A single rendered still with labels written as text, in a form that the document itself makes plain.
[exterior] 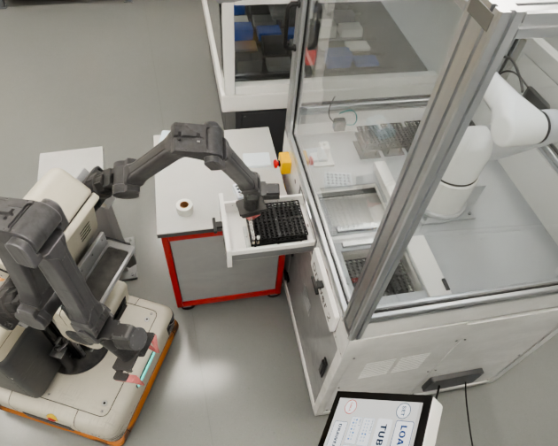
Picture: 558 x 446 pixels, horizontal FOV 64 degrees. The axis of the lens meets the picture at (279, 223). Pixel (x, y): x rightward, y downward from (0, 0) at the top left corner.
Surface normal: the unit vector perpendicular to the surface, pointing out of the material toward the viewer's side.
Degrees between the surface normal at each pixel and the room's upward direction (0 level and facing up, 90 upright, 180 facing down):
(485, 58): 90
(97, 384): 0
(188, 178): 0
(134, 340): 63
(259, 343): 1
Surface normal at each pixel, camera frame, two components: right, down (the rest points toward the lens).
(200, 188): 0.07, -0.62
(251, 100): 0.19, 0.78
